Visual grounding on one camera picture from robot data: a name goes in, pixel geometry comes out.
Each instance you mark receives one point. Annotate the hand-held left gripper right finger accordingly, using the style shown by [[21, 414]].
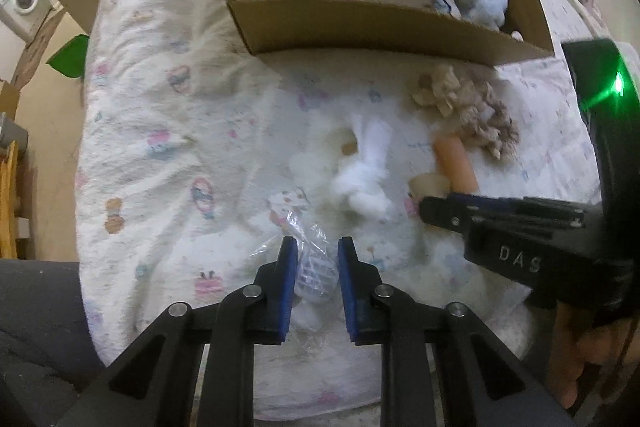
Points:
[[347, 288]]

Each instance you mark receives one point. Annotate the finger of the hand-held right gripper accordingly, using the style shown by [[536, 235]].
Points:
[[442, 213], [545, 209]]

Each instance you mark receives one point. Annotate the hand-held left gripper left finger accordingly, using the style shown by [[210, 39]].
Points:
[[288, 287]]

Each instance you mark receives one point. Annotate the bagged white blue mesh ball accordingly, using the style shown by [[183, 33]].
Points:
[[315, 277]]

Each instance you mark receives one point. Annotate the orange cylinder plush toy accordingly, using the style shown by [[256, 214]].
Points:
[[452, 164]]

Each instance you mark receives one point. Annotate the person's right hand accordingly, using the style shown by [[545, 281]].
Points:
[[567, 357]]

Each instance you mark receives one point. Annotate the white knotted cloth toy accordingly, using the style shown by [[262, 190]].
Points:
[[361, 177]]

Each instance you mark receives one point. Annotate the white printed blanket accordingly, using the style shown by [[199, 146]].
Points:
[[165, 157]]

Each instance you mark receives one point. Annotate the light blue plush toy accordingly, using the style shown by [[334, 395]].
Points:
[[484, 2]]

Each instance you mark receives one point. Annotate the white striped plush toy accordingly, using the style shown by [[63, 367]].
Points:
[[446, 3]]

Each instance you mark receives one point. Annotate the person's dark trouser leg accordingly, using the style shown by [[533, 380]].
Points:
[[40, 332]]

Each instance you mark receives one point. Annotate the wooden chair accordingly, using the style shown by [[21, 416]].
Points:
[[10, 202]]

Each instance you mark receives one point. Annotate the green plastic sheet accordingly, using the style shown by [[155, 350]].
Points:
[[70, 57]]

